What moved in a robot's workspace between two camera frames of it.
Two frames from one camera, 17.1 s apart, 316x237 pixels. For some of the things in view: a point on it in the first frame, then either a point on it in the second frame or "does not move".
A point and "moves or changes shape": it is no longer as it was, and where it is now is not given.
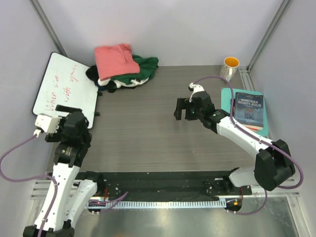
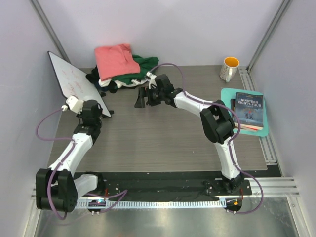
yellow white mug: [229, 67] does not move
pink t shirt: [113, 60] does not move
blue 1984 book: [249, 109] does not move
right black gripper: [182, 104] to [140, 102]
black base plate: [163, 184] does not move
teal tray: [225, 98] does not move
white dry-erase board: [64, 82] moves or changes shape
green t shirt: [147, 66] does not move
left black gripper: [55, 137] to [80, 116]
